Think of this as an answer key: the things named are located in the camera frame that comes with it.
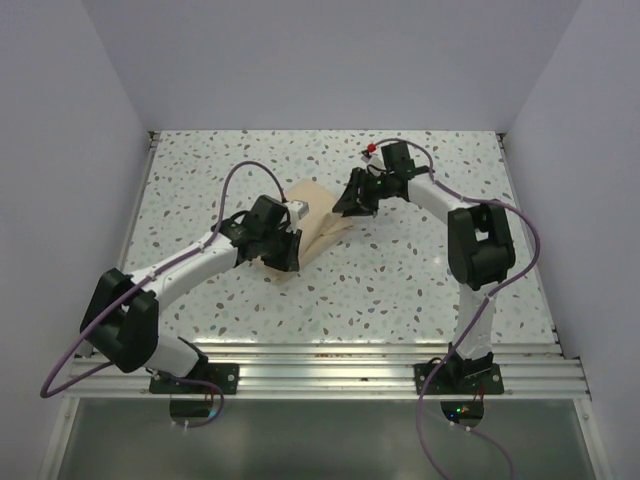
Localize beige cloth mat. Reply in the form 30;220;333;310
258;179;353;284

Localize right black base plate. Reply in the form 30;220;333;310
413;362;505;396

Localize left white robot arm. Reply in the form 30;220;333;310
80;195;309;379

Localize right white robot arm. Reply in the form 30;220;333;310
333;139;516;395

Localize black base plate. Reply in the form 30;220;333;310
413;362;505;396
149;363;240;395

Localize aluminium rail frame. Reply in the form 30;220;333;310
59;342;591;401

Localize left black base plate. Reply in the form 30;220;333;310
149;363;240;395

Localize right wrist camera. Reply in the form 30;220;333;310
362;143;386;176

